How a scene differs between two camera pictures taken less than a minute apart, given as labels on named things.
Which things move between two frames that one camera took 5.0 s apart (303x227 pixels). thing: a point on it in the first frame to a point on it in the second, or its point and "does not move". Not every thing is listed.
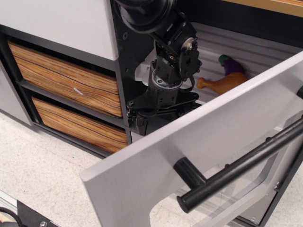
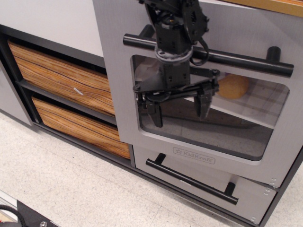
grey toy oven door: x=123 y=191 to x=254 y=130
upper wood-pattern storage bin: x=98 y=90 does not move
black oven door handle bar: x=200 y=187 to x=271 y=65
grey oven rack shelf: x=255 y=54 to x=262 y=104
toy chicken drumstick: x=226 y=84 does not move
